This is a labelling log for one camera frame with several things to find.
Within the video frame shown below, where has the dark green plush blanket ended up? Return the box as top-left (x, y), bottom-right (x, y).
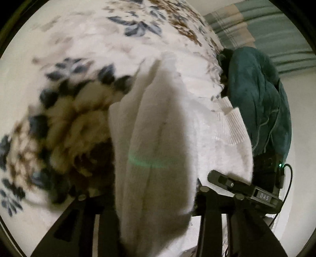
top-left (217, 47), bottom-right (292, 162)

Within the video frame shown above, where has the white knit sweater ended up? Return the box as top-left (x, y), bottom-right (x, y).
top-left (109, 52), bottom-right (253, 256)

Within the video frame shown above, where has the teal curtain right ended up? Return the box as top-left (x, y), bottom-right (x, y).
top-left (204, 1), bottom-right (315, 74)

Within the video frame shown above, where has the black cable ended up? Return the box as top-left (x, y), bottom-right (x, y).
top-left (267, 162), bottom-right (294, 228)

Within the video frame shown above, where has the floral bed blanket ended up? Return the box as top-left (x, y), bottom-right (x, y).
top-left (0, 0), bottom-right (223, 218)

